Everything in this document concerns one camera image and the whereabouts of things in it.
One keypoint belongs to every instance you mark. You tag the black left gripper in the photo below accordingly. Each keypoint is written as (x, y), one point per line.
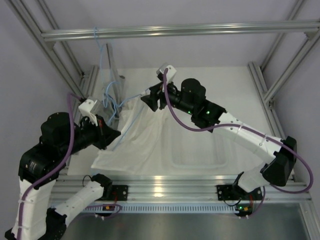
(105, 135)

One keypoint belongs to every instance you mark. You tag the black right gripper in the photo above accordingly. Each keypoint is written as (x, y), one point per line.
(158, 92)

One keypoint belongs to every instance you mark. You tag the blue wire hanger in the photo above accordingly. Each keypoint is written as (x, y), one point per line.
(125, 112)

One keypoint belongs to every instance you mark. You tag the white tank top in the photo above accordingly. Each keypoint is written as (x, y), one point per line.
(140, 132)

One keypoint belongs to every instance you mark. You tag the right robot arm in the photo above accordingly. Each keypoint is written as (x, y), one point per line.
(276, 154)

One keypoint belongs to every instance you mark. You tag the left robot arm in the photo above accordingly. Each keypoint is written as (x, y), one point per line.
(40, 167)

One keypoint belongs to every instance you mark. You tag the grey tank top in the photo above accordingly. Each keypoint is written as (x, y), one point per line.
(113, 88)

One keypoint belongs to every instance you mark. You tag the white plastic basket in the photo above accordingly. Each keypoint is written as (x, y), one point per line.
(196, 150)

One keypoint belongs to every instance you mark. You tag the aluminium top crossbar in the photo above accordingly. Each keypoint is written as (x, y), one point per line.
(269, 27)

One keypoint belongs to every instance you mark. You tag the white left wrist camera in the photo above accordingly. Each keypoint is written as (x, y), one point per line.
(89, 108)

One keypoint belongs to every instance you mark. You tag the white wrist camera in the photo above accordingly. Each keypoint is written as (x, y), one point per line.
(168, 70)
(89, 108)

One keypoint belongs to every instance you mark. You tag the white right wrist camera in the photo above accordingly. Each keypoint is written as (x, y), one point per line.
(168, 70)

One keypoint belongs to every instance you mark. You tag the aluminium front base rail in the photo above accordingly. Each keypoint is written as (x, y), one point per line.
(196, 189)

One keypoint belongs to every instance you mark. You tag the aluminium frame rail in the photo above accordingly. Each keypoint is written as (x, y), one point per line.
(88, 81)

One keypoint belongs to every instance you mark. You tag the white slotted cable duct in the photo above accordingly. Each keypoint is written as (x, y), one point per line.
(158, 208)

